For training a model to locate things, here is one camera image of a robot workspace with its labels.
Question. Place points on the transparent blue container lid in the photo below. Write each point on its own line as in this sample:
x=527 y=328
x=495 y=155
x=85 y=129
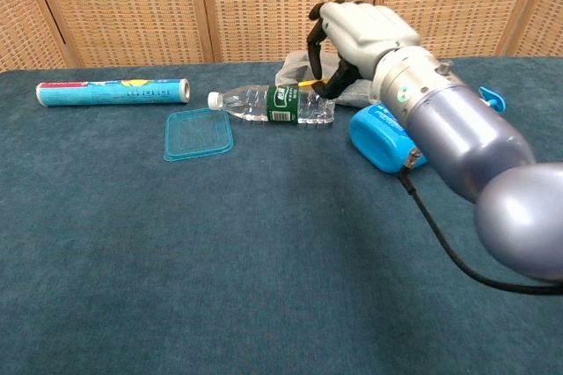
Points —
x=198 y=134

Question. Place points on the clear plastic water bottle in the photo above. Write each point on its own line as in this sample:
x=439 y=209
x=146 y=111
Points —
x=281 y=104

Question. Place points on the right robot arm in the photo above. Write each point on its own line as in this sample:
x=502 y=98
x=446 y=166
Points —
x=475 y=146

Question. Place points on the teal table cloth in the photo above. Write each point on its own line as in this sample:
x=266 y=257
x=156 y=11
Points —
x=176 y=260

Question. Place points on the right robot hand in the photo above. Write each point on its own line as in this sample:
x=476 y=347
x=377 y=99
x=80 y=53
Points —
x=360 y=36

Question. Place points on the blue food bag roll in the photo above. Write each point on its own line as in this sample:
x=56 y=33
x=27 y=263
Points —
x=110 y=92

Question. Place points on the yellow sticky note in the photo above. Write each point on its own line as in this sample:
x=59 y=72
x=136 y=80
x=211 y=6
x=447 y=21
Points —
x=313 y=82

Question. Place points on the blue pump detergent bottle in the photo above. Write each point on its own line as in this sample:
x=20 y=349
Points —
x=382 y=137

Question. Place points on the grey mesh bag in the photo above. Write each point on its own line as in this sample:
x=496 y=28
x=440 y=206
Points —
x=303 y=69

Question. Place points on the woven bamboo folding screen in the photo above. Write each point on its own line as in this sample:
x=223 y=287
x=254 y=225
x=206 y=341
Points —
x=176 y=1

